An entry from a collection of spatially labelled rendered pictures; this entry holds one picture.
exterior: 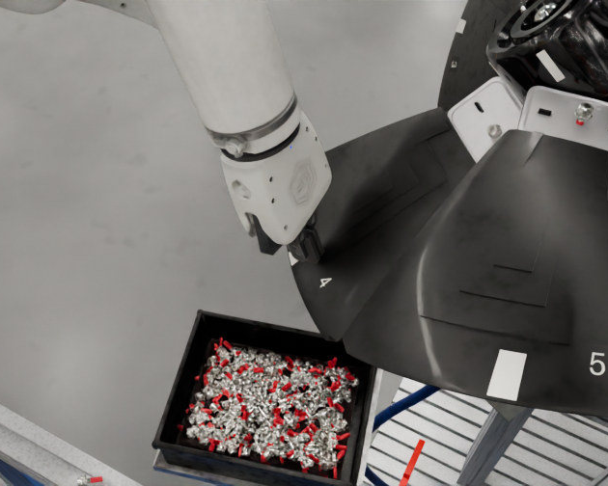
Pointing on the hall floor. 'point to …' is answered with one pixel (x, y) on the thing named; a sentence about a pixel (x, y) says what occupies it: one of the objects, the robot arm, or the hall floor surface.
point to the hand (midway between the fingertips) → (304, 243)
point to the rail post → (3, 470)
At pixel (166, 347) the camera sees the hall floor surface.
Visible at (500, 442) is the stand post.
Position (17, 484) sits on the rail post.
